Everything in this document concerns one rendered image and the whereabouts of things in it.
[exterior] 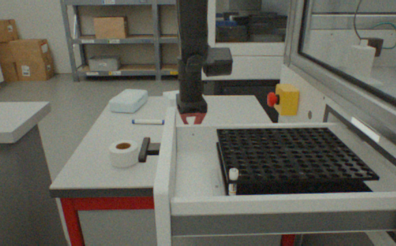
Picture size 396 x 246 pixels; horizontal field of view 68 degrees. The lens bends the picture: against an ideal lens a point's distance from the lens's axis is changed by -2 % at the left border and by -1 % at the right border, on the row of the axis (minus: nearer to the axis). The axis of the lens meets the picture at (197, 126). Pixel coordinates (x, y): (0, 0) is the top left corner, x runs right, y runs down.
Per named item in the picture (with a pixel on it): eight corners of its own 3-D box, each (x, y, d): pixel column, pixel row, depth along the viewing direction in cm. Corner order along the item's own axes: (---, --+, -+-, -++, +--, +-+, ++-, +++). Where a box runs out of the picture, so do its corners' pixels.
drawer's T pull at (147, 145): (138, 164, 46) (137, 156, 46) (144, 142, 53) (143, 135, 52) (161, 164, 46) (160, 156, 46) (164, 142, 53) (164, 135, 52)
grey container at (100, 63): (89, 71, 421) (87, 59, 414) (95, 66, 448) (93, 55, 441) (117, 70, 422) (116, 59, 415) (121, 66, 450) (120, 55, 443)
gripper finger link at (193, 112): (201, 126, 82) (201, 94, 78) (207, 138, 76) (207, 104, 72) (177, 129, 81) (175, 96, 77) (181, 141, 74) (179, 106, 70)
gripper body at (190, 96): (199, 98, 79) (199, 70, 76) (208, 111, 70) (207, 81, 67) (175, 100, 78) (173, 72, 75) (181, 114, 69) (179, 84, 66)
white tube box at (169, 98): (170, 113, 103) (169, 99, 101) (163, 105, 111) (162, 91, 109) (203, 108, 108) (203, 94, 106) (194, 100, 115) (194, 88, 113)
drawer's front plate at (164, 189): (158, 256, 40) (153, 189, 35) (168, 152, 66) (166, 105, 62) (171, 256, 40) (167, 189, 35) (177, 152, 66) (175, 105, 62)
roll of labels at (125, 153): (140, 152, 78) (138, 139, 76) (137, 167, 71) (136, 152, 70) (112, 154, 77) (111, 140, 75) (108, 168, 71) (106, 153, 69)
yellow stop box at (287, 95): (278, 116, 80) (281, 91, 77) (271, 106, 86) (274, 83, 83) (296, 116, 80) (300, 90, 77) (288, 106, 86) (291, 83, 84)
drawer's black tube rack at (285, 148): (226, 215, 44) (227, 180, 42) (215, 157, 61) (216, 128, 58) (369, 212, 45) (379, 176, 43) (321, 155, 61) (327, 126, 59)
